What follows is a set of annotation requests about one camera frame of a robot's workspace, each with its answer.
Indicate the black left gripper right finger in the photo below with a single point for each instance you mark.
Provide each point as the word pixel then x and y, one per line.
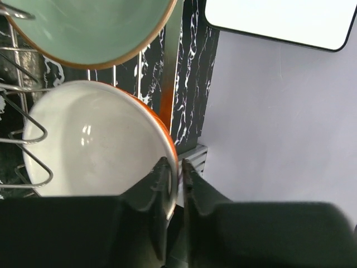
pixel 224 233

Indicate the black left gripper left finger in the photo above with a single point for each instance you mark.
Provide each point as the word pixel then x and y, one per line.
pixel 128 230

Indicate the orange and white bowl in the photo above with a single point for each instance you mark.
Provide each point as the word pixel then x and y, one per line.
pixel 100 140

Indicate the green ceramic bowl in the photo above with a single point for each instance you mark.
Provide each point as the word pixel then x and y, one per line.
pixel 88 34

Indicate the steel wire dish rack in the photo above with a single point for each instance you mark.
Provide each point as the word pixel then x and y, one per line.
pixel 22 111

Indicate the white board with dark rim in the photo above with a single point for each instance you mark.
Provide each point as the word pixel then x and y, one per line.
pixel 323 25

